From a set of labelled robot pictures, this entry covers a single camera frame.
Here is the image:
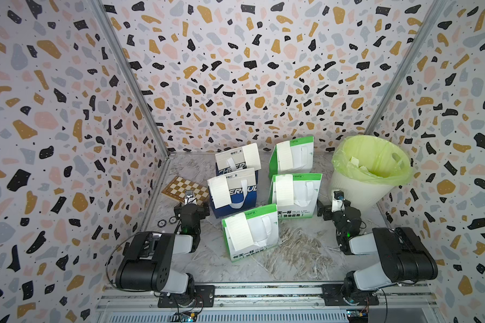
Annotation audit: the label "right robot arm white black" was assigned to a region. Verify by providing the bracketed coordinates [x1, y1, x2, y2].
[317, 200, 438, 305]

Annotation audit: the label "front blue white bag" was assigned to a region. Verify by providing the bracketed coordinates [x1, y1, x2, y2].
[210, 168, 258, 219]

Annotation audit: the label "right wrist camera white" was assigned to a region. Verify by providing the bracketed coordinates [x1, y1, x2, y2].
[331, 190, 345, 213]

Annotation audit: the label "corner aluminium post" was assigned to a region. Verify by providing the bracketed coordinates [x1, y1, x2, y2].
[90, 0, 170, 160]
[365, 0, 446, 135]

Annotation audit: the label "green white bag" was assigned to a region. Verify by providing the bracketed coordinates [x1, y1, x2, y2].
[269, 173, 323, 219]
[222, 204, 279, 262]
[269, 136, 314, 179]

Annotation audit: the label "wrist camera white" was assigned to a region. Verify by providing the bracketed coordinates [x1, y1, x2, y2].
[331, 190, 345, 213]
[184, 190, 197, 205]

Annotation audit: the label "blue white bag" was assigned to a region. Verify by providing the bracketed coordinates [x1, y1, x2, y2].
[210, 168, 258, 219]
[215, 147, 247, 176]

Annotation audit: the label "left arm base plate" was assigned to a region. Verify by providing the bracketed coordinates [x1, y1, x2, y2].
[157, 285, 216, 310]

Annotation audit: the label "wooden chessboard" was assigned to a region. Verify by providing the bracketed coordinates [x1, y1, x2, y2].
[162, 176, 210, 205]

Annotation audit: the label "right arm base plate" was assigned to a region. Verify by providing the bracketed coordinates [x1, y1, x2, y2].
[321, 283, 379, 306]

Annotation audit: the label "left corner aluminium post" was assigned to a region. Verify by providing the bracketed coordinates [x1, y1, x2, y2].
[90, 0, 170, 160]

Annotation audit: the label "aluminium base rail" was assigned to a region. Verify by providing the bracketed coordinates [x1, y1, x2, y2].
[90, 282, 444, 322]

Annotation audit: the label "white trash bin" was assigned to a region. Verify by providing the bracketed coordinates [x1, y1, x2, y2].
[330, 135, 412, 214]

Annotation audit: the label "right corner aluminium post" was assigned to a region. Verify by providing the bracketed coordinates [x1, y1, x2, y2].
[365, 0, 446, 135]

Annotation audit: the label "back blue white bag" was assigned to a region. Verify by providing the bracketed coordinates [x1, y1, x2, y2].
[215, 147, 247, 176]

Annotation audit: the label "yellow-green bin liner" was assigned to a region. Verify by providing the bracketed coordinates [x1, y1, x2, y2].
[332, 135, 414, 186]

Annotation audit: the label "paper scraps in bin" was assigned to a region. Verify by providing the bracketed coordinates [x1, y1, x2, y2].
[349, 157, 368, 172]

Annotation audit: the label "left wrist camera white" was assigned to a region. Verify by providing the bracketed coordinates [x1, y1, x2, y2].
[184, 190, 197, 205]

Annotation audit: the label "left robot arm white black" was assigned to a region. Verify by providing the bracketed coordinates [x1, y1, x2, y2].
[115, 203, 210, 298]

